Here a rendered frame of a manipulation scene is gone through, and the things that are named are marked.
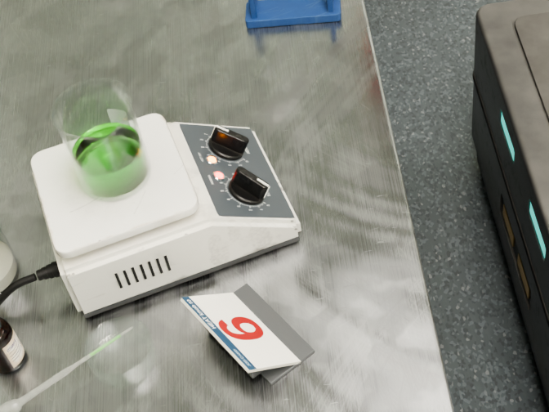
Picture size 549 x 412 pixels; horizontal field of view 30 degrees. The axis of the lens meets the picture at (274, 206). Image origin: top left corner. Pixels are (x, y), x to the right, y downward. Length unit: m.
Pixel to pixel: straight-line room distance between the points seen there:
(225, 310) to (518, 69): 0.87
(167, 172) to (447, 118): 1.24
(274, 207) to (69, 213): 0.17
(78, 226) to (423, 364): 0.29
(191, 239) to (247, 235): 0.05
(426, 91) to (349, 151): 1.14
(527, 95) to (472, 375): 0.45
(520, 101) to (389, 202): 0.67
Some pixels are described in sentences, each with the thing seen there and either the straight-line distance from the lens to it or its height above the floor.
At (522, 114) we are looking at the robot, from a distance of 1.53.
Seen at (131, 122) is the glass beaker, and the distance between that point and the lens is 0.79.
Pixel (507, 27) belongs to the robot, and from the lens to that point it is 1.67.
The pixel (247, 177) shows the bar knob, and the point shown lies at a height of 0.82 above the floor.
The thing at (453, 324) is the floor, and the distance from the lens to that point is 1.73.
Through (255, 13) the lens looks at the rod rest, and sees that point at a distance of 1.08.
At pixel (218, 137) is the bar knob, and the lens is 0.90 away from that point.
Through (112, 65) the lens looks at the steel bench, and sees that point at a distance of 1.09.
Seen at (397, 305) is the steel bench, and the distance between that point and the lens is 0.84.
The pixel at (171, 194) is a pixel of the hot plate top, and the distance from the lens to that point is 0.83.
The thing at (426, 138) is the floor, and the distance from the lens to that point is 1.99.
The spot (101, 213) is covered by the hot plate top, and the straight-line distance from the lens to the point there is 0.83.
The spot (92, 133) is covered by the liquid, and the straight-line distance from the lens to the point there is 0.85.
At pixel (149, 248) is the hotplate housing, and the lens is 0.83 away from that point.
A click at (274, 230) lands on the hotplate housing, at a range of 0.86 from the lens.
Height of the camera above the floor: 1.45
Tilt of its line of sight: 50 degrees down
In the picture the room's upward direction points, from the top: 11 degrees counter-clockwise
